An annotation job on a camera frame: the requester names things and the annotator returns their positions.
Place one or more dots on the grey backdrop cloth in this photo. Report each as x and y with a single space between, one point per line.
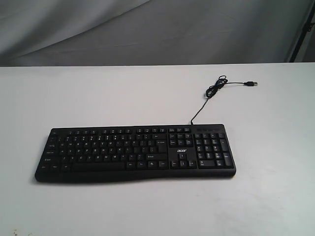
148 32

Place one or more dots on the black tripod stand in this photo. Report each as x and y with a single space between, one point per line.
303 49

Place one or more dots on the black acer keyboard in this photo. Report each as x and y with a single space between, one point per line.
129 153

